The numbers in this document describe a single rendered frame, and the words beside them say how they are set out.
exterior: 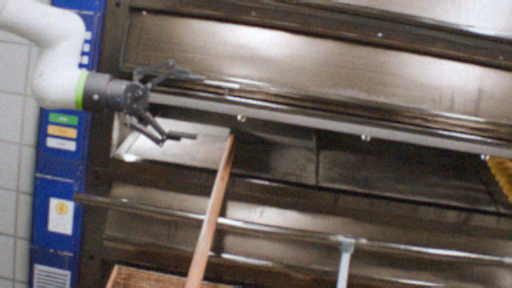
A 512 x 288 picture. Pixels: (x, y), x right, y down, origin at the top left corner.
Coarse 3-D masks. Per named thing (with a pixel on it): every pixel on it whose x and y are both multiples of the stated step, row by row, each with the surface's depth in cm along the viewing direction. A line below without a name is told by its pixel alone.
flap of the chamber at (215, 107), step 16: (160, 96) 264; (224, 112) 263; (240, 112) 263; (256, 112) 262; (272, 112) 262; (320, 128) 262; (336, 128) 261; (352, 128) 261; (368, 128) 261; (432, 144) 260; (448, 144) 259; (464, 144) 259
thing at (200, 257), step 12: (228, 144) 306; (228, 156) 292; (228, 168) 281; (216, 180) 268; (216, 192) 256; (216, 204) 246; (216, 216) 239; (204, 228) 228; (204, 240) 219; (204, 252) 213; (192, 264) 206; (204, 264) 207; (192, 276) 198
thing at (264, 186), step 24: (120, 168) 285; (144, 168) 284; (168, 168) 283; (192, 168) 285; (264, 192) 282; (288, 192) 282; (312, 192) 281; (336, 192) 281; (360, 192) 284; (408, 216) 280; (432, 216) 279; (456, 216) 279; (480, 216) 278; (504, 216) 278
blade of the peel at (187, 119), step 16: (160, 112) 341; (176, 112) 351; (192, 112) 354; (208, 112) 358; (176, 128) 329; (192, 128) 328; (208, 128) 328; (224, 128) 328; (240, 128) 341; (256, 128) 344; (272, 128) 348; (288, 128) 351; (304, 128) 355; (288, 144) 328; (304, 144) 327
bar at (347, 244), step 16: (80, 192) 249; (112, 208) 248; (128, 208) 247; (144, 208) 247; (160, 208) 247; (224, 224) 246; (240, 224) 246; (256, 224) 246; (272, 224) 247; (304, 240) 245; (320, 240) 245; (336, 240) 244; (352, 240) 244; (368, 240) 244; (416, 256) 244; (432, 256) 243; (448, 256) 243; (464, 256) 243; (480, 256) 242; (496, 256) 243
